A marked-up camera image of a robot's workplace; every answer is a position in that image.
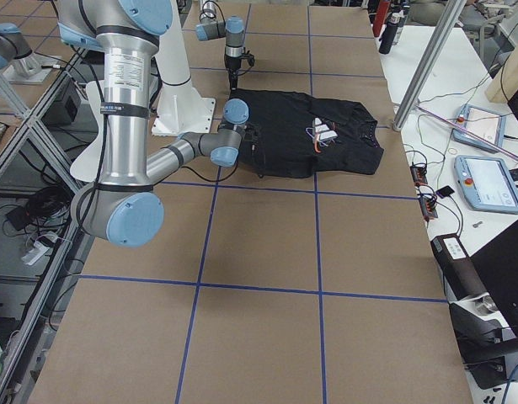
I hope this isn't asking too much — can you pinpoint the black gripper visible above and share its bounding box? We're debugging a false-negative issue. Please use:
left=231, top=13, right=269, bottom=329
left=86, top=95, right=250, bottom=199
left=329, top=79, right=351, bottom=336
left=241, top=124, right=263, bottom=168
left=224, top=50, right=255, bottom=91

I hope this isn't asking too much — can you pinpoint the black graphic t-shirt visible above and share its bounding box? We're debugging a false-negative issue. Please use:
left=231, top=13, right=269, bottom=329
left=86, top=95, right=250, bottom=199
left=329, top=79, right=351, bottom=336
left=231, top=88, right=383, bottom=178

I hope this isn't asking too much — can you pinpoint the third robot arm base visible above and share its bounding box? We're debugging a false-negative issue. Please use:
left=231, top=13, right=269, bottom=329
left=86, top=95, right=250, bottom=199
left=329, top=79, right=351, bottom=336
left=0, top=23, right=49, bottom=84

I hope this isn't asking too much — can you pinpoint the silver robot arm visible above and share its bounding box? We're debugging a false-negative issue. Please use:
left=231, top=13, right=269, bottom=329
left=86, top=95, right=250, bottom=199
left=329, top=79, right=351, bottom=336
left=56, top=1, right=249, bottom=247
left=195, top=1, right=255, bottom=91

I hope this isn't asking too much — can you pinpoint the black bottle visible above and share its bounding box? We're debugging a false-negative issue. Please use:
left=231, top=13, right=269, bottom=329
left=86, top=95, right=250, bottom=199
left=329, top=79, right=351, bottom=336
left=378, top=12, right=402, bottom=55

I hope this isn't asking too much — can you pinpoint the red bottle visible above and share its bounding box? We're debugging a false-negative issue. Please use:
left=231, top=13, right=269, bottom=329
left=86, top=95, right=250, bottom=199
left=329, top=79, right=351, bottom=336
left=372, top=0, right=391, bottom=38

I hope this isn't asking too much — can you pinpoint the white plastic chair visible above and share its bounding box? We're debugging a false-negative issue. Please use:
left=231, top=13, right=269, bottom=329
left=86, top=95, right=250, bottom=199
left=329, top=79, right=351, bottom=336
left=69, top=79, right=140, bottom=186

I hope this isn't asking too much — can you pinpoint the far teach pendant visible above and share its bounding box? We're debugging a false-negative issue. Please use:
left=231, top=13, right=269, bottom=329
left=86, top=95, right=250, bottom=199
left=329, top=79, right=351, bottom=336
left=451, top=104, right=506, bottom=153

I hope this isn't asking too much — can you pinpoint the teach pendant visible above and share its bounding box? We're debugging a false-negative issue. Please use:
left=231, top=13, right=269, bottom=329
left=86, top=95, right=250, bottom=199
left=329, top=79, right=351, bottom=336
left=451, top=104, right=506, bottom=153
left=454, top=156, right=518, bottom=215

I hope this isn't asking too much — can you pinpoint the near teach pendant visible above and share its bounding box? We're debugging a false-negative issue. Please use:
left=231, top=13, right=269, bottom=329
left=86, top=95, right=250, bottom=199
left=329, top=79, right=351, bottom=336
left=454, top=156, right=518, bottom=215

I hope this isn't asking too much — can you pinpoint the white power strip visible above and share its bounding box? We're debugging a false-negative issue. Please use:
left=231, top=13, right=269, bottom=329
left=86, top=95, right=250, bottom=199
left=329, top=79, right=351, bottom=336
left=21, top=236, right=54, bottom=266

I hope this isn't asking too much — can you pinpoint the black box with label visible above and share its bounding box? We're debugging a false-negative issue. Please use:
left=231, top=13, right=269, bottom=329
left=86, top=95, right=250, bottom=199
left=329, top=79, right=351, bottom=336
left=430, top=233, right=487, bottom=300

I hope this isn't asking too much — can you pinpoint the black monitor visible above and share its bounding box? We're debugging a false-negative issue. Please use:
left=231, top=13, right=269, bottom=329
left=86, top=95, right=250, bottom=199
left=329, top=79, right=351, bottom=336
left=468, top=79, right=518, bottom=333

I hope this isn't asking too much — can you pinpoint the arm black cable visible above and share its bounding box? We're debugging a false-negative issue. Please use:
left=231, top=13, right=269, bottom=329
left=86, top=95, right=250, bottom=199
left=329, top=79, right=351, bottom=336
left=72, top=41, right=268, bottom=220

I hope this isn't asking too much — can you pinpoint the aluminium frame post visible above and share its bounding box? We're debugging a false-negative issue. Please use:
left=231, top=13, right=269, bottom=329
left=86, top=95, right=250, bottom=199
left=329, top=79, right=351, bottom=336
left=393, top=0, right=466, bottom=131

